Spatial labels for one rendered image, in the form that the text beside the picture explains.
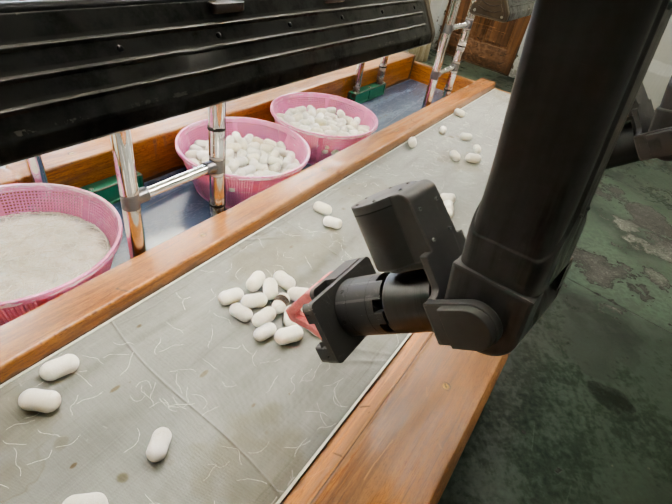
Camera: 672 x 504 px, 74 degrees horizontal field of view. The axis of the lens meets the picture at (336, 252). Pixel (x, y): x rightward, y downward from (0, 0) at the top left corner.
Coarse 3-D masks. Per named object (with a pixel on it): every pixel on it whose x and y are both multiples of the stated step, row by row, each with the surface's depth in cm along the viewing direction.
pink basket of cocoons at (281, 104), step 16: (288, 96) 116; (304, 96) 119; (320, 96) 120; (336, 96) 120; (272, 112) 105; (336, 112) 121; (352, 112) 120; (368, 112) 116; (320, 144) 102; (336, 144) 102; (352, 144) 105; (320, 160) 106
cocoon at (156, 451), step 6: (156, 432) 43; (162, 432) 43; (168, 432) 44; (156, 438) 43; (162, 438) 43; (168, 438) 43; (150, 444) 42; (156, 444) 42; (162, 444) 43; (168, 444) 43; (150, 450) 42; (156, 450) 42; (162, 450) 42; (150, 456) 42; (156, 456) 42; (162, 456) 42
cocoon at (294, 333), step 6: (282, 330) 55; (288, 330) 55; (294, 330) 56; (300, 330) 56; (276, 336) 55; (282, 336) 55; (288, 336) 55; (294, 336) 55; (300, 336) 56; (282, 342) 55; (288, 342) 55
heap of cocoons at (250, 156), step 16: (192, 144) 93; (208, 144) 94; (240, 144) 96; (256, 144) 97; (272, 144) 99; (192, 160) 87; (208, 160) 89; (240, 160) 91; (256, 160) 91; (272, 160) 92; (288, 160) 94
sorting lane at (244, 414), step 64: (448, 128) 123; (448, 192) 94; (256, 256) 69; (320, 256) 71; (128, 320) 55; (192, 320) 57; (64, 384) 48; (128, 384) 49; (192, 384) 50; (256, 384) 51; (320, 384) 52; (0, 448) 42; (64, 448) 42; (128, 448) 43; (192, 448) 44; (256, 448) 45; (320, 448) 46
